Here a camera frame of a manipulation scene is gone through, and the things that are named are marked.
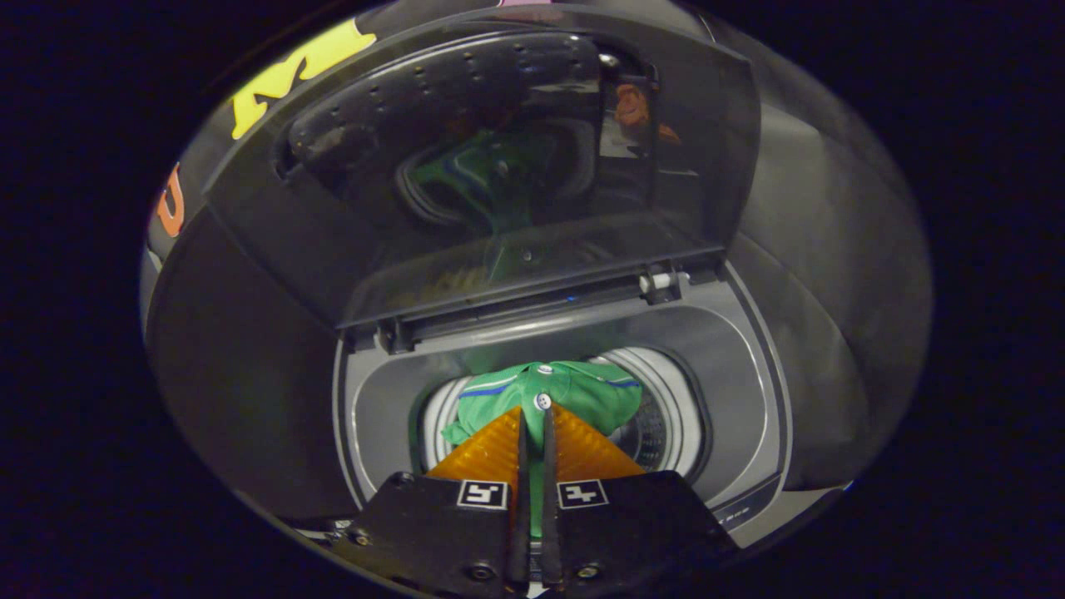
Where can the green polo shirt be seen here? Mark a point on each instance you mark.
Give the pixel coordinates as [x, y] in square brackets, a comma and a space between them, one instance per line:
[582, 391]

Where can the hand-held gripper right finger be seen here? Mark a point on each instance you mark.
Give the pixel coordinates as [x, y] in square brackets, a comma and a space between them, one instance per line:
[632, 532]

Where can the dark washing machine lid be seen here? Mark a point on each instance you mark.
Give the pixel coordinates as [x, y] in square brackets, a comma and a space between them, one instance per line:
[691, 141]

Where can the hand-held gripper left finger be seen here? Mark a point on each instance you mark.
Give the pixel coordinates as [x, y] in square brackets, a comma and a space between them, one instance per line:
[449, 532]

